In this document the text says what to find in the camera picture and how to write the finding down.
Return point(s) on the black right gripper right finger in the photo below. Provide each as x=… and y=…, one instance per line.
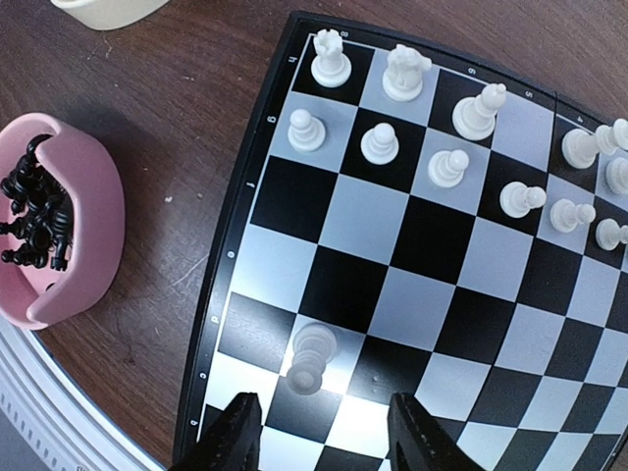
x=417, y=440

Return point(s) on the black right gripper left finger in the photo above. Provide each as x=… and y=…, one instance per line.
x=232, y=442

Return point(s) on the white chess piece tall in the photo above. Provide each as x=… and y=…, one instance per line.
x=616, y=174
x=580, y=149

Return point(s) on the white knight piece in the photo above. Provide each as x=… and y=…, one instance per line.
x=403, y=77

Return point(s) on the white rook corner piece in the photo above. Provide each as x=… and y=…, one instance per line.
x=330, y=68

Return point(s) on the black chess pieces pile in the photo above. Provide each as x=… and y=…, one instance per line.
x=44, y=214

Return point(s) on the black and white chessboard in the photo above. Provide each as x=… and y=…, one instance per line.
x=511, y=334

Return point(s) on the pink bowl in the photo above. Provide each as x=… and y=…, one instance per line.
x=37, y=298

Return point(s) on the cream bowl with spout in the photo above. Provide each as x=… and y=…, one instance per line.
x=109, y=14

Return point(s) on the aluminium front rail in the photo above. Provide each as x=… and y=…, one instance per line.
x=57, y=420

